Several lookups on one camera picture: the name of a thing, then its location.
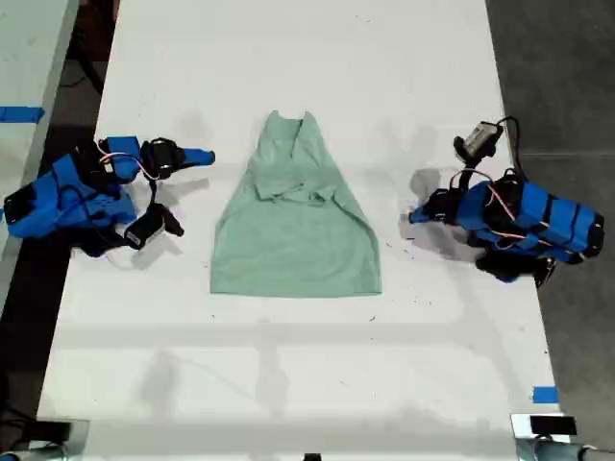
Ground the pale green T-shirt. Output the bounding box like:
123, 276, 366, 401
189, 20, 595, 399
209, 109, 383, 299

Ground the long blue tape strip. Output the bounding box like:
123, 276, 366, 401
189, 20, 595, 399
0, 106, 45, 124

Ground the white board panel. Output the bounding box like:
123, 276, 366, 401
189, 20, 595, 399
0, 0, 81, 302

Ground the white box with black screen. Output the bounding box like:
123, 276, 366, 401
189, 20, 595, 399
510, 412, 578, 441

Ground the grey metal tube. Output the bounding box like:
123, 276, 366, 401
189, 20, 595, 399
516, 439, 615, 461
0, 444, 66, 461

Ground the small black box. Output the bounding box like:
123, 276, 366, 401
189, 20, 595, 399
33, 420, 73, 446

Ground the red white arm wire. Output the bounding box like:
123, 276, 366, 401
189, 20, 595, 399
95, 138, 160, 183
484, 182, 558, 249

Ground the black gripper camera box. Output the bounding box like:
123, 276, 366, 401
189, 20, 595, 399
123, 204, 186, 251
454, 119, 505, 162

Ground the black camera cable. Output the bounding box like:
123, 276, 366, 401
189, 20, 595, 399
494, 116, 526, 182

